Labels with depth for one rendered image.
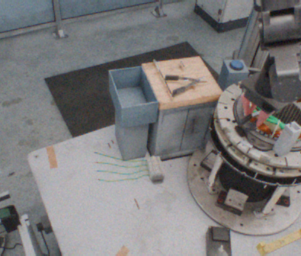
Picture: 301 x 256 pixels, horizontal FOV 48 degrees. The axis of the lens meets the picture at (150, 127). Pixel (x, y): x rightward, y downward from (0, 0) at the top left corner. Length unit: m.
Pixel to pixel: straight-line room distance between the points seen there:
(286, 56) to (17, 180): 1.77
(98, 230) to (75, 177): 0.20
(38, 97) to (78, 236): 1.67
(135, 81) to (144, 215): 0.42
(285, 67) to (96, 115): 1.88
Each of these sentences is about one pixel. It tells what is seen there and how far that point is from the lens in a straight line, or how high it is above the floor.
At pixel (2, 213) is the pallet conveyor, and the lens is 1.15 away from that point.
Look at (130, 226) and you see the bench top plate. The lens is 1.05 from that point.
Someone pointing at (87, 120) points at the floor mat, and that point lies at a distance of 2.35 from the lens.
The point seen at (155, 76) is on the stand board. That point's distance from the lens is 1.04.
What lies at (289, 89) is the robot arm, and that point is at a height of 1.35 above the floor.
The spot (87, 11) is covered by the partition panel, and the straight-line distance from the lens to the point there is 3.18.
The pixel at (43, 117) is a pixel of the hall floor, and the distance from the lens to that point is 2.43.
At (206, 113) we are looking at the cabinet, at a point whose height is 0.98.
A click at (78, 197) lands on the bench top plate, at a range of 1.10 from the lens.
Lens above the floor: 1.72
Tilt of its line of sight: 48 degrees down
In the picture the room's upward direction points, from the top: 6 degrees clockwise
